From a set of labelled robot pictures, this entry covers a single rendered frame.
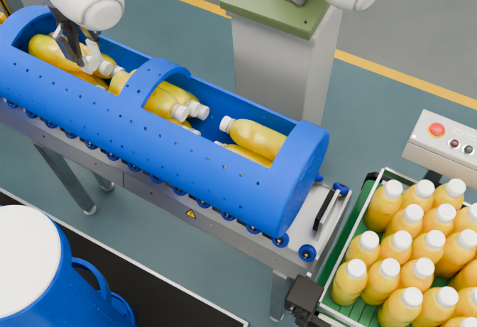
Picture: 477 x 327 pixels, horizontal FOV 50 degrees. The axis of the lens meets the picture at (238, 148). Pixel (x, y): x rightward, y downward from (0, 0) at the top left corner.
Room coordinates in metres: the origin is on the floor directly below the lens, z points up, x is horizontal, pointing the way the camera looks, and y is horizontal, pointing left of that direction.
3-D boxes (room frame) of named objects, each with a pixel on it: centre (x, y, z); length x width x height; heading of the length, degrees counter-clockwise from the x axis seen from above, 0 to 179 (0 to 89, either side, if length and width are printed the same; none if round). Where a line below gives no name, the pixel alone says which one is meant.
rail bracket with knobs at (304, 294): (0.31, -0.13, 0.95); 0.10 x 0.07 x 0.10; 147
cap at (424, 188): (0.50, -0.43, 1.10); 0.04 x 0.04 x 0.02
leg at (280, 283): (0.48, -0.11, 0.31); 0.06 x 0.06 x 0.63; 57
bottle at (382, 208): (0.51, -0.36, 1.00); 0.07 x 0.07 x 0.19
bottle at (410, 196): (0.50, -0.43, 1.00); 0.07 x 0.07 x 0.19
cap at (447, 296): (0.25, -0.42, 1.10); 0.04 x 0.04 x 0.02
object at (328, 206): (0.50, -0.20, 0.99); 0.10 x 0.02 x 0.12; 147
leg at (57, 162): (1.01, 0.71, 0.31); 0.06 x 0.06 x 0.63; 57
